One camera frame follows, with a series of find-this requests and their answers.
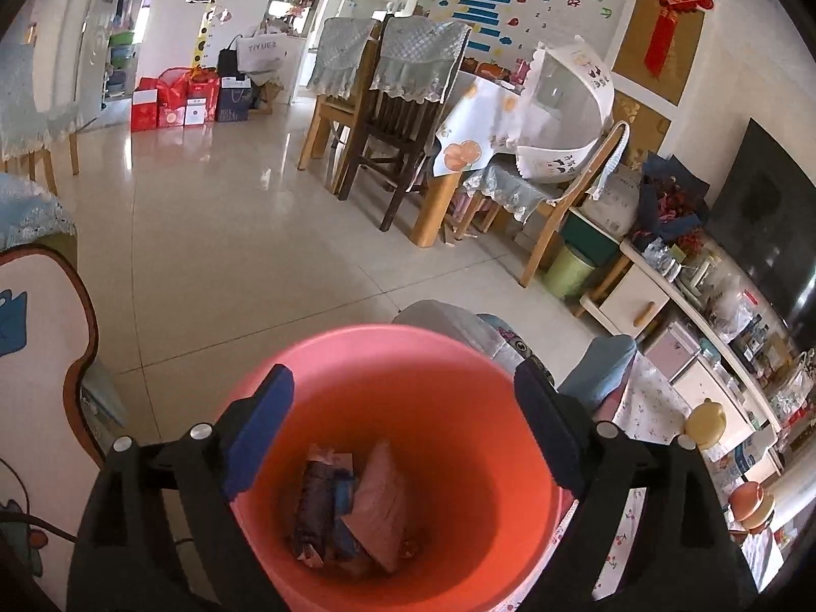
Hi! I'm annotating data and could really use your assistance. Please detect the blue cloth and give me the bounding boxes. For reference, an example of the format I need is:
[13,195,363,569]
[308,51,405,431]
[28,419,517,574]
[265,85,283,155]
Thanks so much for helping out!
[554,335,639,415]

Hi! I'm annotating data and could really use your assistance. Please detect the white mesh food cover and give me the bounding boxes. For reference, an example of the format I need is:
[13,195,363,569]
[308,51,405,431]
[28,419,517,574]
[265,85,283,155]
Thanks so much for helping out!
[515,38,616,183]

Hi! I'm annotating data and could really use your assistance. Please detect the dark wrapped flower bouquet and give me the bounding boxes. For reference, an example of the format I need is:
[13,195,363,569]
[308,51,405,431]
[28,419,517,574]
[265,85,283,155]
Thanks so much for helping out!
[639,153,710,251]

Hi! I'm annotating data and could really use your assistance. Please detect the brown cork wall board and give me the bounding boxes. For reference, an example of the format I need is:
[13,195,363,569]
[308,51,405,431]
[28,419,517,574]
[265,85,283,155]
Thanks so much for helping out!
[610,0,705,106]

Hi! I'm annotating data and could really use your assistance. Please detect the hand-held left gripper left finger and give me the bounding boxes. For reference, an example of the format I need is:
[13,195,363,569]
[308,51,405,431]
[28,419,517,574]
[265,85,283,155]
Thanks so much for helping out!
[67,363,295,612]

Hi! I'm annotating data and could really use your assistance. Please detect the dark blue gift bag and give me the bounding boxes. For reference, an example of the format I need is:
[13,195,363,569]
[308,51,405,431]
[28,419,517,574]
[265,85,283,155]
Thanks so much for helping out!
[217,76,254,123]

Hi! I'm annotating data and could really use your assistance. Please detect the dark wooden dining chair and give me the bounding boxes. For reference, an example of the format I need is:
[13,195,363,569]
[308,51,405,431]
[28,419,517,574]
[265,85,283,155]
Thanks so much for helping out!
[337,16,473,234]

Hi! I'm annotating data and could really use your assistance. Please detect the white supplement bottle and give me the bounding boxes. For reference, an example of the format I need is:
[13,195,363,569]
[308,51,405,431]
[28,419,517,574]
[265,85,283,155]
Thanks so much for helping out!
[720,430,779,486]

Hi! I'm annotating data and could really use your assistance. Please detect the light wooden dining chair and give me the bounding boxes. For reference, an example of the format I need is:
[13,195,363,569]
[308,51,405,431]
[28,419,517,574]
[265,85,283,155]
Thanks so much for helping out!
[298,18,378,174]

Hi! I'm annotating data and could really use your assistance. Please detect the green storage box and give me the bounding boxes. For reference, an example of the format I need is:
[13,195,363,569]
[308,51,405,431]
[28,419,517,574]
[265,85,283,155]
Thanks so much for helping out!
[561,207,622,264]

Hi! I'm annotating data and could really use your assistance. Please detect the cherry print tablecloth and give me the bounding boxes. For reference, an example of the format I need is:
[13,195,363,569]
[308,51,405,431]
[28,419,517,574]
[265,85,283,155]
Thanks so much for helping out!
[554,357,788,612]

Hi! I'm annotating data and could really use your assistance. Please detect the green plastic bin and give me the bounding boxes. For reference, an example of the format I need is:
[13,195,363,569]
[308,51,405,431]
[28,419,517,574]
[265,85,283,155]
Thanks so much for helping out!
[545,239,600,299]

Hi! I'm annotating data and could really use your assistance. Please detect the cartoon print cushion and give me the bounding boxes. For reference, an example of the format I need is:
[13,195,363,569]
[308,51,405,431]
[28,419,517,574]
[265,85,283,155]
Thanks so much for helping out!
[0,245,108,612]

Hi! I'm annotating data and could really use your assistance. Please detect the curved light wooden chair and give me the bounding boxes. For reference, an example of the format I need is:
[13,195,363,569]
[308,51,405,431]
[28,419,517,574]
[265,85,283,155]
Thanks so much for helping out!
[465,121,632,288]

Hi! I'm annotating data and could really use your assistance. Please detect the white sack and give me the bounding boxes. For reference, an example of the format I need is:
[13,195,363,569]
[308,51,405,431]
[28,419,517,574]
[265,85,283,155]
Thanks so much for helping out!
[583,166,642,237]

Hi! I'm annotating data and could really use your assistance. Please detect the grey patterned cloth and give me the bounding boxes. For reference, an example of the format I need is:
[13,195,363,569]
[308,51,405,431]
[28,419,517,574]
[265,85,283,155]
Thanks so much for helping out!
[391,299,557,391]

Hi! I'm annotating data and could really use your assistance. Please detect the orange print table cloth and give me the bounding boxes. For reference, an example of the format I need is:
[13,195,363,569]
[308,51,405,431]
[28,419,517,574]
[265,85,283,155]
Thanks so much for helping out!
[433,70,543,176]

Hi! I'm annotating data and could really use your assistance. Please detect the white television cabinet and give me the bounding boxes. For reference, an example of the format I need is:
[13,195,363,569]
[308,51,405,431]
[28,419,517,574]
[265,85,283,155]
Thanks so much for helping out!
[580,236,816,479]

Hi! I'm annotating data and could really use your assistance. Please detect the pink storage box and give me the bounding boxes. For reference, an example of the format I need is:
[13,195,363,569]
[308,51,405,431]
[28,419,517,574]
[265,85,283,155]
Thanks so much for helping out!
[643,322,700,384]

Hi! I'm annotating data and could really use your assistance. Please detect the small yellow pear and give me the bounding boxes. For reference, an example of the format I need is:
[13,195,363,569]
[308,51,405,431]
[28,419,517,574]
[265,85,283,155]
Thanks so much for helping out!
[684,398,728,450]

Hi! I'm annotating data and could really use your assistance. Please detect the red knot wall ornament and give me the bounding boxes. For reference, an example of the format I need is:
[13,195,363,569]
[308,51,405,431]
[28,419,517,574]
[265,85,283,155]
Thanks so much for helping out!
[636,0,716,78]

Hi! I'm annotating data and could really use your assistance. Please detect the giraffe height chart sticker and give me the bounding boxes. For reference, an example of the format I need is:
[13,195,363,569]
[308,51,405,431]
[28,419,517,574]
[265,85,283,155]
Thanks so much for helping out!
[190,0,235,71]

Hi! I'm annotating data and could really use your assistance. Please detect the white paper bag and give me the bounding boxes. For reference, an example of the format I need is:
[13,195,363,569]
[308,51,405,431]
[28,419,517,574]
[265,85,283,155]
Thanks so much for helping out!
[236,35,289,75]

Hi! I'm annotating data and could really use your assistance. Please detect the black television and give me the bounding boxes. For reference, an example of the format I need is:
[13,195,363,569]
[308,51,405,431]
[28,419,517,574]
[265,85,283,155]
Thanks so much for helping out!
[704,118,816,333]

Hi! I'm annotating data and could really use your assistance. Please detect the blue wall stickers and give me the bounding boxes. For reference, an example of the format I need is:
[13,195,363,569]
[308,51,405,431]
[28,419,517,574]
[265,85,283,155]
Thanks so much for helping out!
[446,0,613,55]

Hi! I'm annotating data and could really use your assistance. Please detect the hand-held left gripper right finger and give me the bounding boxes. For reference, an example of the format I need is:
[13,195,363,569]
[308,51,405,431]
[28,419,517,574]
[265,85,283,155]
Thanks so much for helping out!
[513,357,759,612]

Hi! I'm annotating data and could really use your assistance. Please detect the chair with lace cover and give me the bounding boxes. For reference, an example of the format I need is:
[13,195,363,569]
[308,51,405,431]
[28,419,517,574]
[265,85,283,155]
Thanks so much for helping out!
[0,44,82,196]

